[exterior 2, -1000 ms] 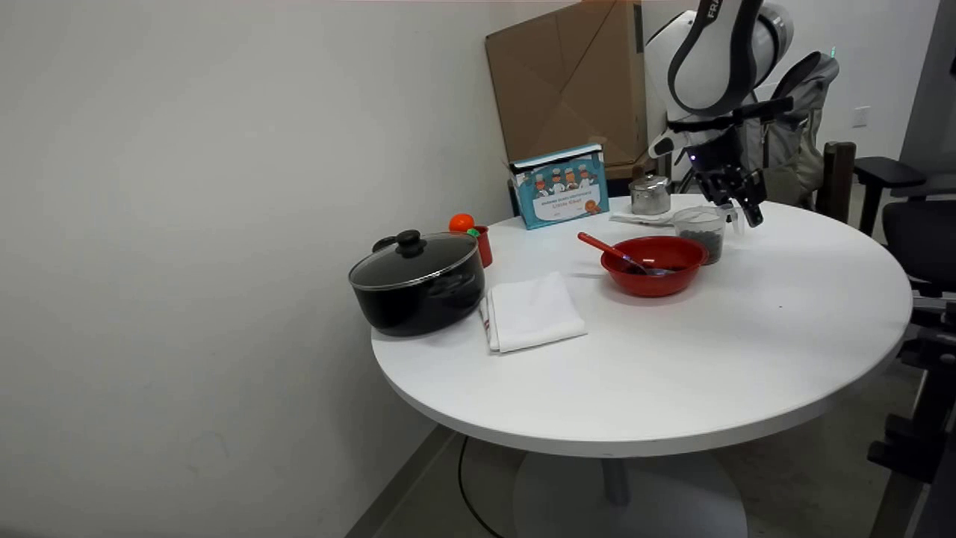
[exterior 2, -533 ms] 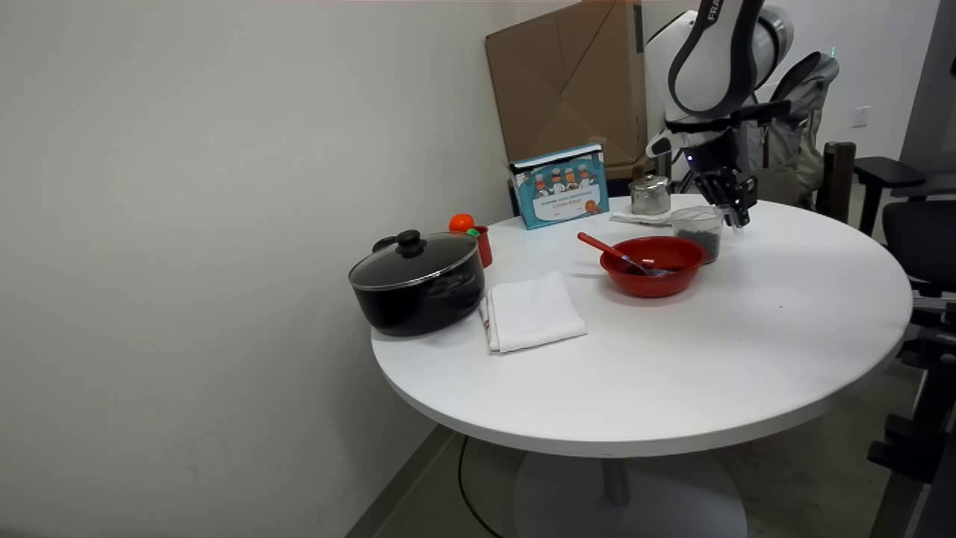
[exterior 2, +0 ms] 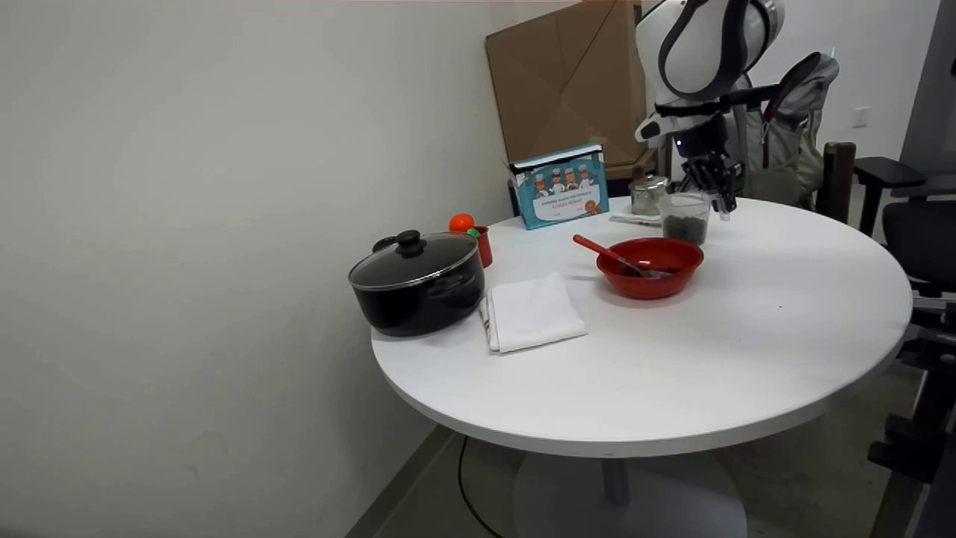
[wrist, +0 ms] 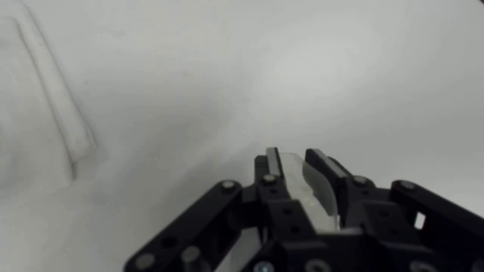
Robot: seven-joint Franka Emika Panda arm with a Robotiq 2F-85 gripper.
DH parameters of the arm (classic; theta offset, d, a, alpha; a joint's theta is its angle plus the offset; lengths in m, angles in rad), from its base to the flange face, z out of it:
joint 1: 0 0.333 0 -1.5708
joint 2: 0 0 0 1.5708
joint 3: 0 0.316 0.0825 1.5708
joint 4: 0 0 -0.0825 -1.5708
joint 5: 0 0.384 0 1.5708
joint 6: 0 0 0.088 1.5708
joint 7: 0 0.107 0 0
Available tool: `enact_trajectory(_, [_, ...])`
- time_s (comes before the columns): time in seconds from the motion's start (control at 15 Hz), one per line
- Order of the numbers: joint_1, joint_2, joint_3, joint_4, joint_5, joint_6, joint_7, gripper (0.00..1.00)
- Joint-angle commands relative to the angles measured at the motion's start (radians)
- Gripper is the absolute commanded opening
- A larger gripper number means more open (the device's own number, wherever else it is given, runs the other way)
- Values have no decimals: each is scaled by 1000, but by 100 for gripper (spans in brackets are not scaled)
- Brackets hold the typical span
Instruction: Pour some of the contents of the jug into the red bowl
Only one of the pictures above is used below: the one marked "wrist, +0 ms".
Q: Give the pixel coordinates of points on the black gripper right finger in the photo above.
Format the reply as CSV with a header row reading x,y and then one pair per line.
x,y
358,200

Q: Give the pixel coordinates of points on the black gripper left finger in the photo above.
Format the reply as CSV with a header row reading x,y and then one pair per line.
x,y
274,200

